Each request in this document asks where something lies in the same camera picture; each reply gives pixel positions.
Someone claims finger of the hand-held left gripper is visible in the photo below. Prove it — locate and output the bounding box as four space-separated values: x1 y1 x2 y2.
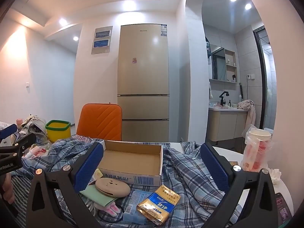
0 123 18 141
0 133 37 156

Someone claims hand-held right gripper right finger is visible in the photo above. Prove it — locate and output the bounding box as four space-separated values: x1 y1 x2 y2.
200 142 279 228

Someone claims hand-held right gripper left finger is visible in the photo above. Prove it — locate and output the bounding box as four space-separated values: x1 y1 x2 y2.
26 142 105 228

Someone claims yellow white small box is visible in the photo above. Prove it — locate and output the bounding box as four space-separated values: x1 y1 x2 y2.
93 169 104 184

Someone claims green pouch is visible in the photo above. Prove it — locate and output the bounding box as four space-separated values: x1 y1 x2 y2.
79 184 114 207

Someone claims beige round case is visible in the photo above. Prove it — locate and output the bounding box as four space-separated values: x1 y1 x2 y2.
94 178 131 198

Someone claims cardboard box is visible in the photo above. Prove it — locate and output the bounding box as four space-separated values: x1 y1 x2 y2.
96 140 164 187

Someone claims pink white bunny plush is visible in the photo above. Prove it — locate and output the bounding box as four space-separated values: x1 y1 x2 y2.
99 203 120 216

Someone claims light blue tissue packet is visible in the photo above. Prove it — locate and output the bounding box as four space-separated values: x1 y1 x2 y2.
123 190 152 225

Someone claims gold blue foil packet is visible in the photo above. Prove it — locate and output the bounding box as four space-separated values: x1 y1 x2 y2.
136 185 181 226

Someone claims person's left hand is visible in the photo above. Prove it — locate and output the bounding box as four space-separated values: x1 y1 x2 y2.
0 172 15 205

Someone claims grey cloth bag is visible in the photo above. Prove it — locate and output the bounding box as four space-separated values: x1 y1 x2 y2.
20 115 47 144

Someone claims blue plaid shirt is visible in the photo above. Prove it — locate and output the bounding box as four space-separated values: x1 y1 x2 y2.
9 135 240 228

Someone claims floral patterned cloth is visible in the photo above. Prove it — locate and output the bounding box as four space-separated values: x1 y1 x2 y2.
71 135 93 143

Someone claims yellow bin with green rim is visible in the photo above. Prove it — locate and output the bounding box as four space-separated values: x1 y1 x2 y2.
45 120 71 144

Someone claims beige vanity cabinet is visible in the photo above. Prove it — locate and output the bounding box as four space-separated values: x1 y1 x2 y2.
208 107 249 142

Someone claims plastic cup in bag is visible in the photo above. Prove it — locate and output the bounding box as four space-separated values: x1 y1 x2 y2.
241 127 276 173

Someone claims orange chair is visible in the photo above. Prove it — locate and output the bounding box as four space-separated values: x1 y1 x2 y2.
76 103 123 141

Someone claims crumpled white tissue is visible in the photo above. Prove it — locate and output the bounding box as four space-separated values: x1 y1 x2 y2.
267 168 282 184

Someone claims pink towel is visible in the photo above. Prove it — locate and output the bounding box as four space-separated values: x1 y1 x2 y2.
237 100 257 136

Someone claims black faucet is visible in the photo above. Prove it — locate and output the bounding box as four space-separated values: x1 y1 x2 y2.
219 91 231 107

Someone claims black smartphone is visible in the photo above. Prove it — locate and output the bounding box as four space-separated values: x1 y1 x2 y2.
274 192 291 221

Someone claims black framed glass door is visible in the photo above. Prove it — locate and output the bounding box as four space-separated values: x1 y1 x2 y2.
253 26 270 130

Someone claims bathroom mirror cabinet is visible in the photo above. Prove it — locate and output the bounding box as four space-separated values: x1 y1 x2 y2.
209 44 238 83

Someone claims beige refrigerator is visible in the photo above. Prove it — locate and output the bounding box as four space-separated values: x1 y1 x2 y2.
117 24 170 142

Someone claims dark hanging garment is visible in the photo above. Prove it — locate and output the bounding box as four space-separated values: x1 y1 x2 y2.
205 37 212 66

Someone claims white cable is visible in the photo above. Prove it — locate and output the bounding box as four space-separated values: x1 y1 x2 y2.
85 197 100 215

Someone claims black hair tie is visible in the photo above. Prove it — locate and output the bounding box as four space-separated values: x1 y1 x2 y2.
98 207 126 224

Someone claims grey wall panel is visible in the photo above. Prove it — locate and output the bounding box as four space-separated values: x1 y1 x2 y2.
91 26 113 55

